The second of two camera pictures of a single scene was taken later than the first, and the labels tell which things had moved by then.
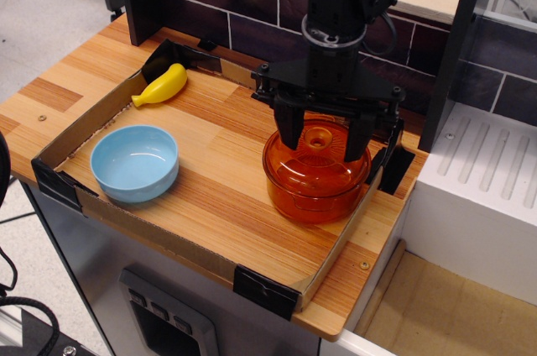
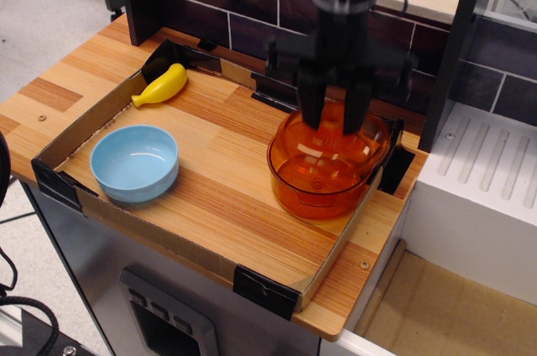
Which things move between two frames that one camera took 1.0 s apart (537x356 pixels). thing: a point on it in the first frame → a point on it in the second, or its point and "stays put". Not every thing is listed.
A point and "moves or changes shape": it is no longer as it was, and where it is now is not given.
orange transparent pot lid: (317, 166) moves or changes shape
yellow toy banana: (164, 86) stays put
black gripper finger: (289, 121) → (312, 91)
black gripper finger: (360, 132) → (358, 96)
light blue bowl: (135, 164) stays put
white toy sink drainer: (474, 203) stays put
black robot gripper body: (331, 77) → (344, 46)
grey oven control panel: (164, 323) stays put
